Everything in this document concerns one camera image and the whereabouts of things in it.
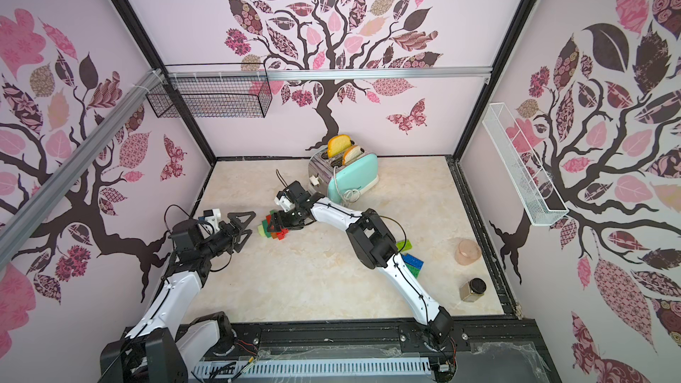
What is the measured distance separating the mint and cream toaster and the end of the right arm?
124mm

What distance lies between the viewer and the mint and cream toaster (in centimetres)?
93

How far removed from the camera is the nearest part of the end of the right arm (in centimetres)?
78
